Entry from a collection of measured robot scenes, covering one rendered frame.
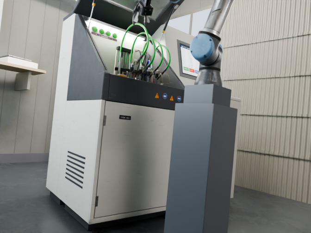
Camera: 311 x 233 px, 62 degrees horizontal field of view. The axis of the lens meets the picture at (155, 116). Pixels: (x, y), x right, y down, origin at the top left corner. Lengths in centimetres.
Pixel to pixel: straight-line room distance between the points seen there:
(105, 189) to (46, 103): 254
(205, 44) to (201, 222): 84
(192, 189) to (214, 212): 16
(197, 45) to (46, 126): 304
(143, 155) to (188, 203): 52
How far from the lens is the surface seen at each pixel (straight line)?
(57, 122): 219
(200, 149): 127
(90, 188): 160
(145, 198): 179
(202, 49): 126
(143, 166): 172
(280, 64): 336
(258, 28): 361
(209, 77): 136
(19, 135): 386
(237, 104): 244
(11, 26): 393
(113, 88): 156
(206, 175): 126
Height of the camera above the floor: 68
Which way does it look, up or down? 2 degrees up
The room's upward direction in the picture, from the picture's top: 5 degrees clockwise
